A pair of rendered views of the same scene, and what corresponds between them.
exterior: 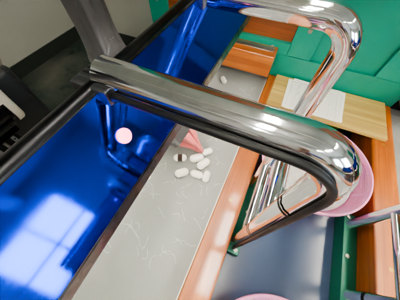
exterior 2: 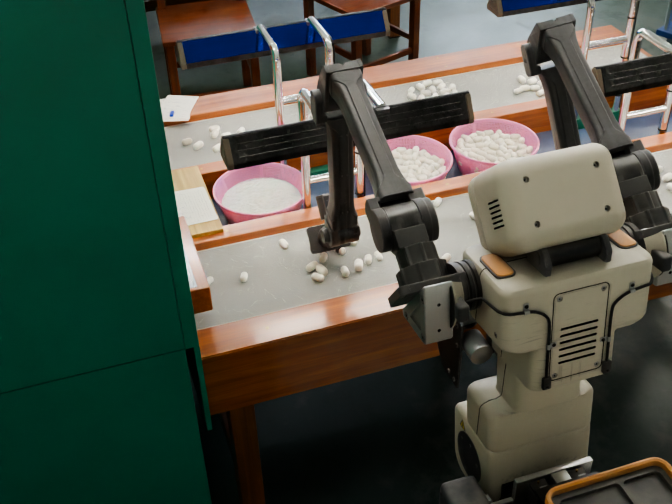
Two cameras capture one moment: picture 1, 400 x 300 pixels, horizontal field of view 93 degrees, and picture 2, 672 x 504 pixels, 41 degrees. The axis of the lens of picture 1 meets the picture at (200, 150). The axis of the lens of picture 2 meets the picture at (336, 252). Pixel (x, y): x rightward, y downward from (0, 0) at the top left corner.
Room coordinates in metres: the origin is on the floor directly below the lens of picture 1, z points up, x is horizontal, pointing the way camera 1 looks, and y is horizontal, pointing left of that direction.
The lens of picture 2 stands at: (1.47, 1.39, 2.13)
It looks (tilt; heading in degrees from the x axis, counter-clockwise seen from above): 37 degrees down; 228
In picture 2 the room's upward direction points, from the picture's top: 2 degrees counter-clockwise
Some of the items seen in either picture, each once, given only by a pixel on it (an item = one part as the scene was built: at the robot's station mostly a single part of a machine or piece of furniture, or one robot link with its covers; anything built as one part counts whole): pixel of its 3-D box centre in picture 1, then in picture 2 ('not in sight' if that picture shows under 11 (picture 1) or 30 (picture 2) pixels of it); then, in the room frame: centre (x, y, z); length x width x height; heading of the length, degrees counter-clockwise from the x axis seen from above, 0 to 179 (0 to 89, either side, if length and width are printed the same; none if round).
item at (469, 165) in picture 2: not in sight; (492, 153); (-0.43, 0.00, 0.72); 0.27 x 0.27 x 0.10
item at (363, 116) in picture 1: (324, 104); (183, 202); (0.42, -0.38, 0.77); 0.33 x 0.15 x 0.01; 66
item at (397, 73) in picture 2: not in sight; (389, 95); (-0.56, -0.54, 0.67); 1.81 x 0.12 x 0.19; 156
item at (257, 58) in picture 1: (228, 51); (185, 263); (0.61, -0.10, 0.83); 0.30 x 0.06 x 0.07; 66
